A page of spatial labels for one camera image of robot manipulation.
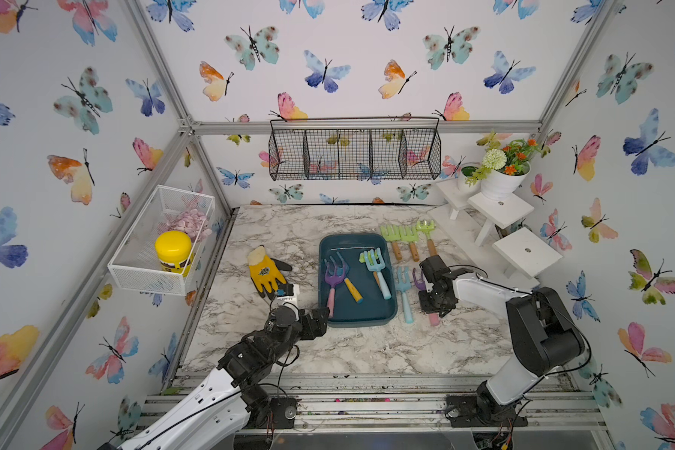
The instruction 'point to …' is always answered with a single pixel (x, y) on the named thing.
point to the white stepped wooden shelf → (479, 229)
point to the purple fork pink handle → (433, 318)
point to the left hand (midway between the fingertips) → (321, 310)
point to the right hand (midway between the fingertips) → (432, 303)
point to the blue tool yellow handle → (350, 286)
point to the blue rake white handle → (403, 284)
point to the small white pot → (465, 172)
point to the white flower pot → (499, 186)
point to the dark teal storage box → (377, 310)
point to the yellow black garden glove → (265, 272)
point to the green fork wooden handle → (411, 236)
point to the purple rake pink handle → (334, 277)
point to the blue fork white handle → (376, 263)
